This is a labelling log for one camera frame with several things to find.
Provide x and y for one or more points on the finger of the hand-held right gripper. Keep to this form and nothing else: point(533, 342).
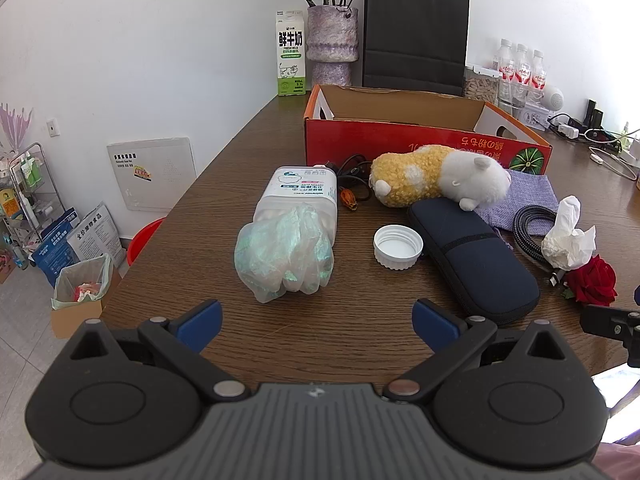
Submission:
point(605, 325)

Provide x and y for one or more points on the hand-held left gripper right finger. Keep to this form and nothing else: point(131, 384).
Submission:
point(432, 325)

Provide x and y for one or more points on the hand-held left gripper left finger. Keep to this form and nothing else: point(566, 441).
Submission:
point(202, 325)

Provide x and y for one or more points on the navy zip case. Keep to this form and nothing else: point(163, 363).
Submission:
point(475, 260)

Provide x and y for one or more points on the white plastic cap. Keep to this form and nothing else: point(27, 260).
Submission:
point(397, 250)

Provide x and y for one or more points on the yellow white plush toy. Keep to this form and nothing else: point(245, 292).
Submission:
point(425, 170)

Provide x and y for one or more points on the red orange cardboard box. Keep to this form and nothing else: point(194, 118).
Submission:
point(400, 147)

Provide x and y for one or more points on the clear container of seeds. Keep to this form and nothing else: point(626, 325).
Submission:
point(480, 87)

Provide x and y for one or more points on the red rose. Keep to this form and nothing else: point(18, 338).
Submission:
point(592, 280)

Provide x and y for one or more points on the crumpled white tissue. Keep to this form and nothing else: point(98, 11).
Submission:
point(565, 245)

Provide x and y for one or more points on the red plastic basin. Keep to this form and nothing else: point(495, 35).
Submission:
point(142, 242)

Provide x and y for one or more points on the crumpled clear plastic bag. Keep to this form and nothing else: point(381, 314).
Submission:
point(280, 255)

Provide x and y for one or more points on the brown cardboard bin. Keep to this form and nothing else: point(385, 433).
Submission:
point(75, 322)

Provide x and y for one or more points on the white printed bag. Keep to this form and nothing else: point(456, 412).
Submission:
point(95, 232)

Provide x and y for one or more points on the pale green bin liner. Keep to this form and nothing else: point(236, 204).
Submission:
point(67, 280)

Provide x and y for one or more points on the small dried rosebud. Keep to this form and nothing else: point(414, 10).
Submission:
point(348, 201)

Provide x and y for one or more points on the purple fabric pouch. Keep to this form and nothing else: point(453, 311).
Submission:
point(530, 190)

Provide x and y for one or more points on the clear plastic bottle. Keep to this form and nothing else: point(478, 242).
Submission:
point(300, 190)

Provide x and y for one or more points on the blue printed bag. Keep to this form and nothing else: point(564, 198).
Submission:
point(47, 255)

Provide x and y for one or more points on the white charger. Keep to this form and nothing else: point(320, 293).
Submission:
point(569, 131)

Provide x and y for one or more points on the black upright device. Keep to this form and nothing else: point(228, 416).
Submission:
point(594, 112)

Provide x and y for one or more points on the white floral tin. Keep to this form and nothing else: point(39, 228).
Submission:
point(535, 116)

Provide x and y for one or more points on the white round speaker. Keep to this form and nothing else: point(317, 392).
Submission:
point(554, 99)

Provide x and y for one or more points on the clear drinking glass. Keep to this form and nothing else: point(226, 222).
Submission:
point(511, 97)

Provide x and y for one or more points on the red label water bottle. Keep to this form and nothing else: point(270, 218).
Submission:
point(504, 65)
point(538, 75)
point(521, 70)

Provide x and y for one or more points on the green white milk carton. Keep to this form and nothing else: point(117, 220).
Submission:
point(290, 55)

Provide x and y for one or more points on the black paper bag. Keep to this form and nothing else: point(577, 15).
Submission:
point(415, 35)

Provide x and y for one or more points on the purple textured vase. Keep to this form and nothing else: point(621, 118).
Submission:
point(332, 40)

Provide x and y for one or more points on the white wall panel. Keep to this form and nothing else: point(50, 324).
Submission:
point(150, 175)

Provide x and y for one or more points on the white wall socket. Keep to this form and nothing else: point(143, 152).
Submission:
point(53, 128)

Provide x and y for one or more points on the purple wall decal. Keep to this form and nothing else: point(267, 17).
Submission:
point(12, 125)

